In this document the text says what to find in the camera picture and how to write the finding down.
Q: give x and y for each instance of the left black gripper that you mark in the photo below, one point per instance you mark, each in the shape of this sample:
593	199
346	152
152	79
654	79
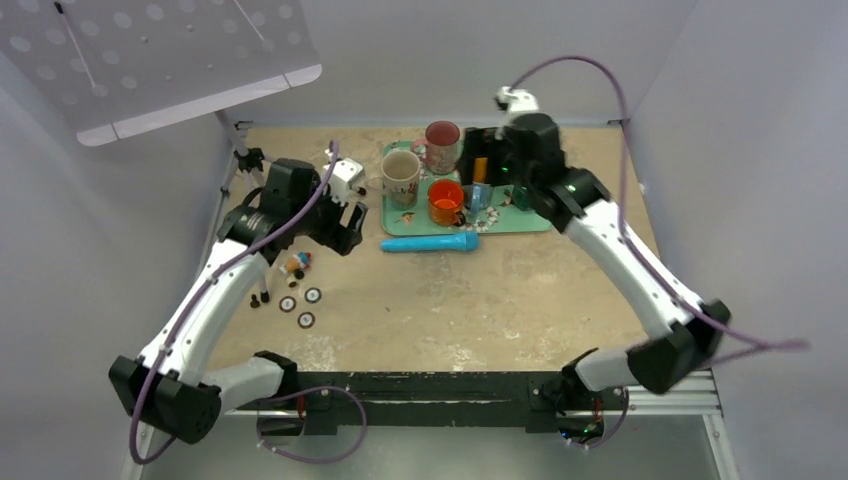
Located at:
338	237

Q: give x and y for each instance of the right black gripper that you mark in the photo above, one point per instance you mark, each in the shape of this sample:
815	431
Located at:
485	142

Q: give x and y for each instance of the dark green mug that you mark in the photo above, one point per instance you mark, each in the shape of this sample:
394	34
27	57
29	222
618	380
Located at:
521	198

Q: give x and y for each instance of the light blue butterfly mug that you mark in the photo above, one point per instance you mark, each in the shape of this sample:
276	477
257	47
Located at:
478	194

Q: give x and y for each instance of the pink mug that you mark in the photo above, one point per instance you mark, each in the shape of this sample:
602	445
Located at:
439	148

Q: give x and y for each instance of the orange mug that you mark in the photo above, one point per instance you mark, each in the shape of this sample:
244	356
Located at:
445	203

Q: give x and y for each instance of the beige floral mug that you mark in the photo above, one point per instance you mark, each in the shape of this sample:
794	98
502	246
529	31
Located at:
398	179

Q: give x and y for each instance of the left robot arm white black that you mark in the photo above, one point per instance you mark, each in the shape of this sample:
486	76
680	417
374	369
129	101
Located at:
167	385

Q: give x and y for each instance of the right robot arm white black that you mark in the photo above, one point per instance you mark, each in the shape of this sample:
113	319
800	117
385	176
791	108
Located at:
683	330

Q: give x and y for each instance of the round token near mug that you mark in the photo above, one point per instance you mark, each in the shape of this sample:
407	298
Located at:
313	295

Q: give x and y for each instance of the small colourful toy figure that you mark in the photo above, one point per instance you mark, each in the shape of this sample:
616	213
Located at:
295	268

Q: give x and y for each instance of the green floral bird tray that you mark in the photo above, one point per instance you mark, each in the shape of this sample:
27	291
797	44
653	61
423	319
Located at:
498	216

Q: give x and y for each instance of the blue toy microphone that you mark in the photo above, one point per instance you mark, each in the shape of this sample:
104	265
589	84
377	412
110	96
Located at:
461	242

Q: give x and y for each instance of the round token middle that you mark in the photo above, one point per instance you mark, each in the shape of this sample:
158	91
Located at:
287	304

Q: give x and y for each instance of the round token front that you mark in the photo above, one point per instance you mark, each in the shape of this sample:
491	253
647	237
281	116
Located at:
306	320

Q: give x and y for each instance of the grey tripod stand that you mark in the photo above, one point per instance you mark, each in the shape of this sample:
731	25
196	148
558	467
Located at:
248	162

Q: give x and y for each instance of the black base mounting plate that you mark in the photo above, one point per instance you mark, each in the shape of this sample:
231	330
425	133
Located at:
534	401

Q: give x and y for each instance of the perforated white board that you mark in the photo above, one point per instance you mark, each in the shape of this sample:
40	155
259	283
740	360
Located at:
117	69

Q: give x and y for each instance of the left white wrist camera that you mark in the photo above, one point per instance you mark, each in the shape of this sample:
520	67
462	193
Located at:
345	184

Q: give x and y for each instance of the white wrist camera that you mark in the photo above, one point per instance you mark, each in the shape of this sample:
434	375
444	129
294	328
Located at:
514	102
345	184

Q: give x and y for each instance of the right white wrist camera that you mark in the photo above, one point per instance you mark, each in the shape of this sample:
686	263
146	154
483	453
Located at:
514	102

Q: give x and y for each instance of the aluminium frame rail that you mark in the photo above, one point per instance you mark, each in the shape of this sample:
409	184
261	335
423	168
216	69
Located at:
678	435

